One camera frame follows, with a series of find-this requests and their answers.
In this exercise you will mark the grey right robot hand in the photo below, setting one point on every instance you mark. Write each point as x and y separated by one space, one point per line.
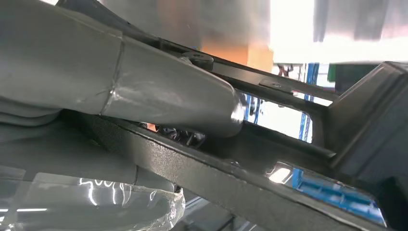
143 89

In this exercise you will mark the brown cardboard box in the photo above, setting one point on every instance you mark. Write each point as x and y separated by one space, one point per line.
236 55

